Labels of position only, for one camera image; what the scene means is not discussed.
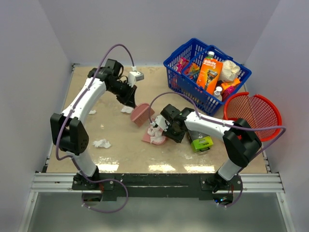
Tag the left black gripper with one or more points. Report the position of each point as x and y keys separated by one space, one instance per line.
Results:
x=129 y=99

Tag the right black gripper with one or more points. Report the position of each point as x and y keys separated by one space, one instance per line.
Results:
x=177 y=138

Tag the long paper scrap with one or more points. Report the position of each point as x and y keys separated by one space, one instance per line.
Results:
x=127 y=110

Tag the pink hand brush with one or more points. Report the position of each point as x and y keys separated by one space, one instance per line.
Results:
x=141 y=114

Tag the tall paper scrap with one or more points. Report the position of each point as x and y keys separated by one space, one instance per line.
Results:
x=158 y=140

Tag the pink dustpan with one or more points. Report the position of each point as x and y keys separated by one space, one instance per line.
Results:
x=146 y=137

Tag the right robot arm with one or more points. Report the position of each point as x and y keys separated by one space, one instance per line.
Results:
x=241 y=142

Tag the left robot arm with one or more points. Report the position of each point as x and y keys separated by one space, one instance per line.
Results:
x=68 y=132

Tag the black green razor box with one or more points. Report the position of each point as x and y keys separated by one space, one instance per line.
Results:
x=199 y=142

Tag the white pump bottle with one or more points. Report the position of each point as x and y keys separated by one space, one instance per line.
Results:
x=217 y=93

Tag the blue plastic basket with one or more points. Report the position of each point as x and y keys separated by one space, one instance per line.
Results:
x=196 y=51

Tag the colourful pack in basket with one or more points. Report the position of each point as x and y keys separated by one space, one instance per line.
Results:
x=192 y=70

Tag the pink box in basket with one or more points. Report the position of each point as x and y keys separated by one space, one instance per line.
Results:
x=181 y=64

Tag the magenta box in basket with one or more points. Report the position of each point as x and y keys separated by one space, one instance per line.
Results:
x=226 y=94

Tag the orange box in basket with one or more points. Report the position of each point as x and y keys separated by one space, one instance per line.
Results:
x=234 y=83

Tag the orange razor package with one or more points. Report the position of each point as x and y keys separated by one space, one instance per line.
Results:
x=209 y=74

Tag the white plastic bag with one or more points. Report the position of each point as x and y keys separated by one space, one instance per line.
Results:
x=229 y=71

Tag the red mesh waste basket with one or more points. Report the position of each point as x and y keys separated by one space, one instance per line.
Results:
x=257 y=110

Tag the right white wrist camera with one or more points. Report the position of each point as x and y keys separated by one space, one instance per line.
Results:
x=160 y=122

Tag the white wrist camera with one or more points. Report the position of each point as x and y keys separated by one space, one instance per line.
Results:
x=160 y=122
x=133 y=77

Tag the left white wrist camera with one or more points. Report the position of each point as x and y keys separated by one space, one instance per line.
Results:
x=133 y=77

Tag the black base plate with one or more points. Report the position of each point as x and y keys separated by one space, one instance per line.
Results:
x=201 y=186

